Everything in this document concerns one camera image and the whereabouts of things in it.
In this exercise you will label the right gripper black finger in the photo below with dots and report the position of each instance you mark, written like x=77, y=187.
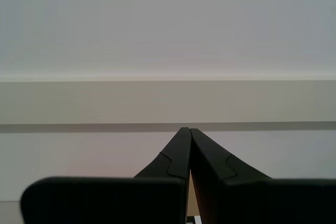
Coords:
x=249, y=203
x=105, y=200

